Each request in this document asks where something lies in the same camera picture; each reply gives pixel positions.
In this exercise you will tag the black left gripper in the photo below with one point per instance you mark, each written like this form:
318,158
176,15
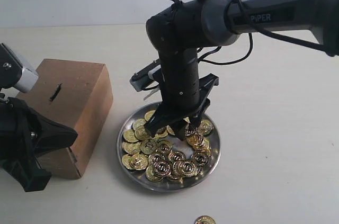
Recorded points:
25,136

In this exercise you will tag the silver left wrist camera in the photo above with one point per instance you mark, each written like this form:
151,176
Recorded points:
16,71

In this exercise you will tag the pile of gold coins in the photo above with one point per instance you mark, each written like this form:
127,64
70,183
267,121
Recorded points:
167,155

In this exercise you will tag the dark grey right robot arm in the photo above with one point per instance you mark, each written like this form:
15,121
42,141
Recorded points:
180,30

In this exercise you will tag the stray gold coin on table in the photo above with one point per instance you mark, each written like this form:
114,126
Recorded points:
204,220

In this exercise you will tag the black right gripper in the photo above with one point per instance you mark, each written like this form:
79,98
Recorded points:
184,93

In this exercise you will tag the brown cardboard slotted box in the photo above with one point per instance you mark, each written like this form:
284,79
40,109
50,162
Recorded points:
76,94

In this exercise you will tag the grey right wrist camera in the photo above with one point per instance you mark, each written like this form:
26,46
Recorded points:
144,77

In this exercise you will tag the round silver metal tray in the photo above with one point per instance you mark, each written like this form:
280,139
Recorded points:
212,165

